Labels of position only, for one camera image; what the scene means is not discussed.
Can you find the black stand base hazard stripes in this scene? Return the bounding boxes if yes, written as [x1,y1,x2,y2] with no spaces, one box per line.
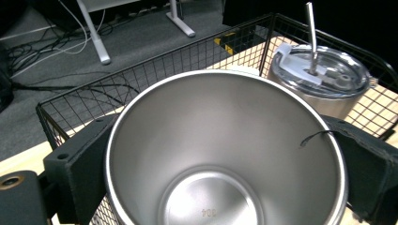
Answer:
[213,30,252,56]

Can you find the black floor cables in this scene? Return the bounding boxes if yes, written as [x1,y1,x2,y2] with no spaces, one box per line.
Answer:
[0,18,142,106]

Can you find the white desk frame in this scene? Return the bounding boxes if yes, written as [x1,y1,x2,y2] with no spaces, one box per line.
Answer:
[75,0,197,66]

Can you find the black wire basket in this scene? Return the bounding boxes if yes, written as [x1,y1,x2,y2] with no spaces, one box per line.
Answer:
[35,12,398,225]

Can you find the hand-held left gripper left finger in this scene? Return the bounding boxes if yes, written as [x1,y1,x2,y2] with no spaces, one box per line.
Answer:
[43,113,120,225]

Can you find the metal straw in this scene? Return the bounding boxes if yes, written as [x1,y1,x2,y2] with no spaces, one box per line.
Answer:
[304,1,320,77]

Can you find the steel tumbler with clear lid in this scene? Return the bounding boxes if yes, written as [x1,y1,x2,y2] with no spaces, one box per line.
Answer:
[267,43,377,122]

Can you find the white floor cable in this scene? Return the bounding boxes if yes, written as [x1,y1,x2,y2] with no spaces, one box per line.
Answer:
[0,0,107,79]

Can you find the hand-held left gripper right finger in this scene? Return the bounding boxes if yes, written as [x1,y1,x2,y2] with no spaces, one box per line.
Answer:
[321,114,398,225]

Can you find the steel mug with handle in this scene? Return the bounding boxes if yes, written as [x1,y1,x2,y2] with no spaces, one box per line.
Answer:
[104,64,349,225]

